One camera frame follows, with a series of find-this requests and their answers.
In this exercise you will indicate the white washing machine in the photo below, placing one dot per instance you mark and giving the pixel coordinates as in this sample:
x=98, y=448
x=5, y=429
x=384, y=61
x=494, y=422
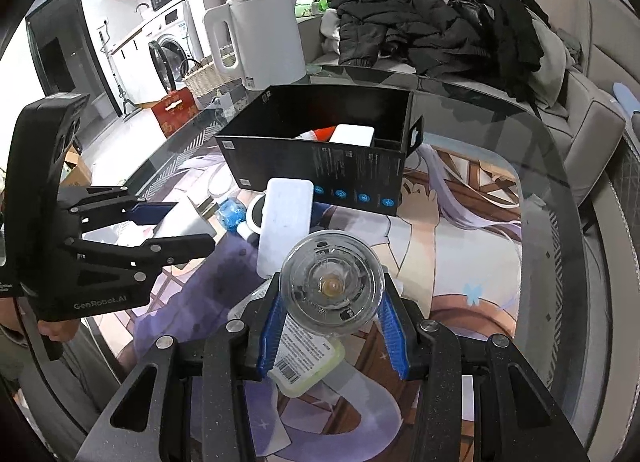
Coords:
x=175, y=22

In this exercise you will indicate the small blue bottle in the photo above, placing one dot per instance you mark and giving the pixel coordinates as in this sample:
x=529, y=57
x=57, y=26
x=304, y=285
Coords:
x=231, y=214

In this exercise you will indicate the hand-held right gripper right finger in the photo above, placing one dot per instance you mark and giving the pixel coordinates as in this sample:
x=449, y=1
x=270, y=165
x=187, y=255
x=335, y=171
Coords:
x=395, y=342

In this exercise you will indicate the printed table mat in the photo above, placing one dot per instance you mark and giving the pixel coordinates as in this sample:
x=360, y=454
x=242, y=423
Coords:
x=450, y=262

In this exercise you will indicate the beige padded headboard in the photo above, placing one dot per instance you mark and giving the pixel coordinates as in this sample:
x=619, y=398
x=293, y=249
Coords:
x=615, y=32

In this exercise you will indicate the white rectangular block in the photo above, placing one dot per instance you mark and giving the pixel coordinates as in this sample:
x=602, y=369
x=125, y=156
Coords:
x=352, y=135

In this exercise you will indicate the brown cardboard box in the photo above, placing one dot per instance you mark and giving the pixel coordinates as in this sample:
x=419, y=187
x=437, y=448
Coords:
x=76, y=167

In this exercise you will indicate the orange and white tube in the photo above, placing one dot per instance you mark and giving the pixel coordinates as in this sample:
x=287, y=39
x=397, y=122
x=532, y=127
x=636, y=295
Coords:
x=322, y=132

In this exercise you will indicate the person's left hand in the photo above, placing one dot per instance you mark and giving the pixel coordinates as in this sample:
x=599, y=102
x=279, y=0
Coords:
x=56, y=331

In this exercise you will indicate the grey sofa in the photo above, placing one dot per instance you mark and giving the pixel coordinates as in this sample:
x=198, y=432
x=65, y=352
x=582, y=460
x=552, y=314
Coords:
x=585, y=127

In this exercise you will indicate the black framed door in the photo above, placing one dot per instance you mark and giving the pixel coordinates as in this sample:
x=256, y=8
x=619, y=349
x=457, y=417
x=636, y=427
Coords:
x=60, y=52

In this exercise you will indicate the small white box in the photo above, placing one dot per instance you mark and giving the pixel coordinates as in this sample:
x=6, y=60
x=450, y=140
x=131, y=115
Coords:
x=180, y=225

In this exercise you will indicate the wicker basket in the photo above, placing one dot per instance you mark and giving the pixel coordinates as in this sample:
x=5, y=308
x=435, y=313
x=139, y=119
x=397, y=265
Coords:
x=205, y=79

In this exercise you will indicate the green packet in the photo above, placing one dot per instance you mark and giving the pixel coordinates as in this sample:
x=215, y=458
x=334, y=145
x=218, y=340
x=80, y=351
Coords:
x=310, y=6

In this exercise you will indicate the white round disc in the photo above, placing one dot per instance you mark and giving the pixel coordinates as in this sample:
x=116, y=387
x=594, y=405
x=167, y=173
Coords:
x=254, y=214

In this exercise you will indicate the white power bank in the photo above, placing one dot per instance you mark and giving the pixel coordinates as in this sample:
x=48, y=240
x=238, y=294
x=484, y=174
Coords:
x=285, y=222

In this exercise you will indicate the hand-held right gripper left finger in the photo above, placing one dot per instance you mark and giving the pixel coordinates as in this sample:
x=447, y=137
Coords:
x=267, y=342

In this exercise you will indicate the white electric kettle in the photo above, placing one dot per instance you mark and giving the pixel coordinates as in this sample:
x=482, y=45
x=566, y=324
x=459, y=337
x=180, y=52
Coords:
x=265, y=37

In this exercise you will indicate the kitchen faucet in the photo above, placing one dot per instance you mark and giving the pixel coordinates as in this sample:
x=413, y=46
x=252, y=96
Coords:
x=142, y=8

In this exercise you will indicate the white base cabinet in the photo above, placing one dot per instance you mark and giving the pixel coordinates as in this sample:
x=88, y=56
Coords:
x=132, y=62

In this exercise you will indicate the black puffer jacket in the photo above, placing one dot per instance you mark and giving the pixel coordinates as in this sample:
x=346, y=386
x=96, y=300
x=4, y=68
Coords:
x=400, y=27

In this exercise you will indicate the red gift bag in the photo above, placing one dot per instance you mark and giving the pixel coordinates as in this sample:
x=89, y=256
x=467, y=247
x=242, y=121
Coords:
x=175, y=117

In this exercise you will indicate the yellow-green bottle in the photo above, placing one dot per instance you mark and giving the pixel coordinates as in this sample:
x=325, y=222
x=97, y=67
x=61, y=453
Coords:
x=305, y=367

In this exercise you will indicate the black cardboard box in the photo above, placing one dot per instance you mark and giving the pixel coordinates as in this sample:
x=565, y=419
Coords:
x=310, y=167

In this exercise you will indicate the floor mop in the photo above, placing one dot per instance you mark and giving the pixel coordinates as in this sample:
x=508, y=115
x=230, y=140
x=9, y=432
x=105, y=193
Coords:
x=122, y=97

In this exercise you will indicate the black clothing pile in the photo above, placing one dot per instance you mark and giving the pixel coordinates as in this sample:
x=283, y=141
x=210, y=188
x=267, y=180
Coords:
x=505, y=17

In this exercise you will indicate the light blue cloth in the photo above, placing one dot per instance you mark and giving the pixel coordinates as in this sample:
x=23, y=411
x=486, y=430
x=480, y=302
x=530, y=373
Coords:
x=627, y=97

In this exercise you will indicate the grey garment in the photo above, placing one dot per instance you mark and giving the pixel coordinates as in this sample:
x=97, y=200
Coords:
x=555, y=62

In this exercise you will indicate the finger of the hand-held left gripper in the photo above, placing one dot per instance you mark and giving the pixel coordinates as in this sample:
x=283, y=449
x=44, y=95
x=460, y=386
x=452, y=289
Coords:
x=150, y=212
x=192, y=244

